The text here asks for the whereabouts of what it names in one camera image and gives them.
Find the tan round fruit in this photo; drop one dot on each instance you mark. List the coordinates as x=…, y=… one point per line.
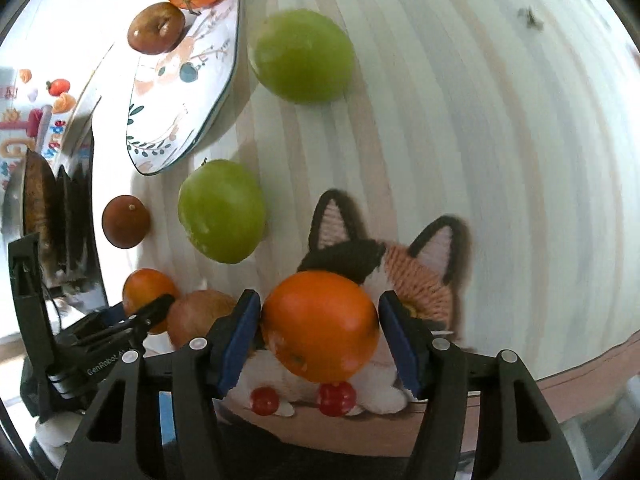
x=197, y=312

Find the red cherry tomato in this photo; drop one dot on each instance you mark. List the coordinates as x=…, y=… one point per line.
x=336, y=398
x=264, y=401

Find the green apple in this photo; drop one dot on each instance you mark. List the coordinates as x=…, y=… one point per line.
x=302, y=55
x=222, y=210

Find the large orange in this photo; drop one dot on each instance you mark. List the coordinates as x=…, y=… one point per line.
x=320, y=325

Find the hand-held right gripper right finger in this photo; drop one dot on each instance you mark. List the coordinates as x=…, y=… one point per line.
x=400, y=347

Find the crocheted cat mat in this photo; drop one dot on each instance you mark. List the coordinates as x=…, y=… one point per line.
x=425, y=285

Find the colourful printed cloth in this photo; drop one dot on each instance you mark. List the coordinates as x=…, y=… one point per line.
x=30, y=110

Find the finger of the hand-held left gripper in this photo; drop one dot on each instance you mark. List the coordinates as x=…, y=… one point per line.
x=152, y=310

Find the brown round fruit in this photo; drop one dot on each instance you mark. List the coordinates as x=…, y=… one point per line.
x=126, y=221
x=156, y=27

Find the floral ceramic plate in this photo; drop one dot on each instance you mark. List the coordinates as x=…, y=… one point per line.
x=175, y=105

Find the small orange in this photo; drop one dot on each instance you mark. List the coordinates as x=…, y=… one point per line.
x=142, y=290

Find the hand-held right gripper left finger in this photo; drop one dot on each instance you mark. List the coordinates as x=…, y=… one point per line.
x=239, y=345

